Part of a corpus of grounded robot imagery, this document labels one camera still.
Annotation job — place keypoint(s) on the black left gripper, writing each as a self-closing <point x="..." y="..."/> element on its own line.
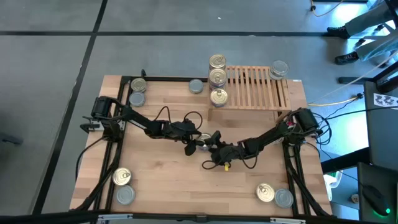
<point x="183" y="130"/>

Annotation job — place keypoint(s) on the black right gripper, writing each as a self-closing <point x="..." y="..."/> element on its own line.
<point x="228" y="153"/>

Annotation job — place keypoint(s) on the green label seafood can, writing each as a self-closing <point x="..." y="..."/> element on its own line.
<point x="136" y="99"/>
<point x="283" y="198"/>
<point x="275" y="77"/>
<point x="126" y="195"/>
<point x="196" y="86"/>
<point x="279" y="68"/>

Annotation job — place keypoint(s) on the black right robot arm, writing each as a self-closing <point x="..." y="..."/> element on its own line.
<point x="273" y="135"/>

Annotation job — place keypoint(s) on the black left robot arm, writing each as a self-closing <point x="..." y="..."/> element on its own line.
<point x="140" y="121"/>

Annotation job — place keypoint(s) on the wooden slatted shelf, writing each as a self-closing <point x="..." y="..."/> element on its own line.
<point x="255" y="93"/>

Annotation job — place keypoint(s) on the small yellow tag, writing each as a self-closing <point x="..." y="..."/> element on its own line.
<point x="226" y="167"/>

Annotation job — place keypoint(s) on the white green bag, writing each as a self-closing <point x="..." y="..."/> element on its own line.
<point x="331" y="183"/>

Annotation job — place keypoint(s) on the black desk leg beam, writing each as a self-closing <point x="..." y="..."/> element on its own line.
<point x="342" y="160"/>
<point x="354" y="80"/>

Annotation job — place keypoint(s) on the small white round puck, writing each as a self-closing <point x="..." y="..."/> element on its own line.
<point x="355" y="198"/>

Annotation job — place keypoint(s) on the person's shoe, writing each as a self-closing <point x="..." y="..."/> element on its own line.
<point x="346" y="57"/>
<point x="339" y="31"/>

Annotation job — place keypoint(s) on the dark grey desk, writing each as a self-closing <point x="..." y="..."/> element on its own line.
<point x="376" y="174"/>
<point x="382" y="133"/>

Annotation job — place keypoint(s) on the black computer mouse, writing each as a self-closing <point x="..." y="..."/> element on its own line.
<point x="374" y="199"/>

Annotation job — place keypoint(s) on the white printed paper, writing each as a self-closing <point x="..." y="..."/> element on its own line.
<point x="385" y="100"/>

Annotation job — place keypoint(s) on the dark grey floor object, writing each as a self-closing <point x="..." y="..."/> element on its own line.
<point x="9" y="138"/>

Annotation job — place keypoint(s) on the person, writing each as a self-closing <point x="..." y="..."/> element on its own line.
<point x="370" y="18"/>

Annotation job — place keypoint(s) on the black metal table frame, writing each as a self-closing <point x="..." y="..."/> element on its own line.
<point x="168" y="79"/>

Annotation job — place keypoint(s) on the black clamp post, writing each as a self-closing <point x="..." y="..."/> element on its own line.
<point x="143" y="73"/>

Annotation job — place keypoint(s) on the silver rail bracket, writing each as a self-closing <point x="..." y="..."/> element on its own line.
<point x="115" y="216"/>
<point x="287" y="220"/>

